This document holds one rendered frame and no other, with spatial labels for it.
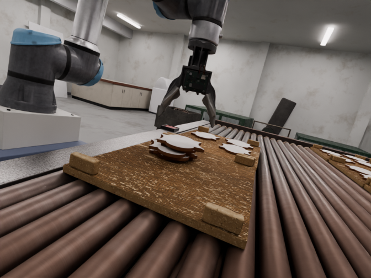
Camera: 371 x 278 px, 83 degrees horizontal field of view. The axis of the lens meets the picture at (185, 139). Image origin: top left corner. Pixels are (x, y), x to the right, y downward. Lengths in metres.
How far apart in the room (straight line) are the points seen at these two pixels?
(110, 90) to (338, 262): 7.59
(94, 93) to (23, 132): 7.64
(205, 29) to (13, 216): 0.49
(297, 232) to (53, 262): 0.38
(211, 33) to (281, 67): 7.82
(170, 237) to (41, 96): 0.58
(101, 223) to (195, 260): 0.14
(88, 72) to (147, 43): 9.80
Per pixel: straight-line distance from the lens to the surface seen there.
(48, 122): 0.76
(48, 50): 0.76
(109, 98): 7.80
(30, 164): 0.52
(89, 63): 0.83
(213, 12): 0.55
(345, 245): 0.52
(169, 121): 5.31
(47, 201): 0.39
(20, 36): 0.77
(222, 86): 8.56
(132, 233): 0.32
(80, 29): 0.84
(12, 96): 0.76
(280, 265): 0.36
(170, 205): 0.36
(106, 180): 0.41
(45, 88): 0.77
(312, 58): 8.39
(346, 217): 0.66
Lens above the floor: 1.12
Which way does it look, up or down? 12 degrees down
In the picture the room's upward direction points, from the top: 13 degrees clockwise
